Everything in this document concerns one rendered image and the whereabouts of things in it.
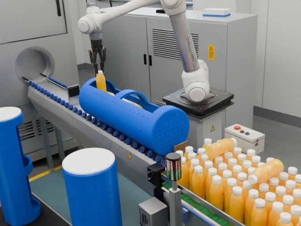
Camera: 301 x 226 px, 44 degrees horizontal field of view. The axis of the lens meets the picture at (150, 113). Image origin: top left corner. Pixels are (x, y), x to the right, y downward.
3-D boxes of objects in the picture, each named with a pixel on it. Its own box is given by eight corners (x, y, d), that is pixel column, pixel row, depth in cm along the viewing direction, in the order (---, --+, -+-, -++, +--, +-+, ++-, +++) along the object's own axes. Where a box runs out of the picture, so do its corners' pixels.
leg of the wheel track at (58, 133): (65, 164, 409) (56, 110, 385) (67, 166, 404) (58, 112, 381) (60, 166, 406) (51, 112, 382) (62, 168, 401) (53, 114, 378)
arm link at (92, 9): (89, 29, 258) (83, 32, 246) (87, 5, 252) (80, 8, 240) (105, 28, 256) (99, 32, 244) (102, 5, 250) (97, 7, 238)
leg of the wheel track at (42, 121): (53, 169, 401) (43, 114, 378) (55, 171, 397) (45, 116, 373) (47, 171, 398) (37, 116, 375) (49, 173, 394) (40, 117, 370)
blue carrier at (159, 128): (115, 106, 292) (109, 72, 280) (191, 144, 226) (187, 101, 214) (82, 119, 277) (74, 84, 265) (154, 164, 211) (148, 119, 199)
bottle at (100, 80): (102, 97, 265) (99, 75, 259) (95, 96, 269) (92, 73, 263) (109, 95, 269) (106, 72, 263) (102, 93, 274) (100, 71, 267)
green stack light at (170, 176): (175, 171, 160) (174, 161, 158) (185, 177, 155) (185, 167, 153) (163, 176, 157) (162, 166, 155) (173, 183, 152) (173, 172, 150)
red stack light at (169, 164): (174, 161, 158) (174, 152, 157) (185, 166, 153) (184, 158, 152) (162, 166, 155) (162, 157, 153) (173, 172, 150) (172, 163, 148)
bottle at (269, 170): (274, 172, 171) (250, 186, 162) (269, 158, 171) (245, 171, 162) (286, 171, 165) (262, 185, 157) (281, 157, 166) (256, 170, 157)
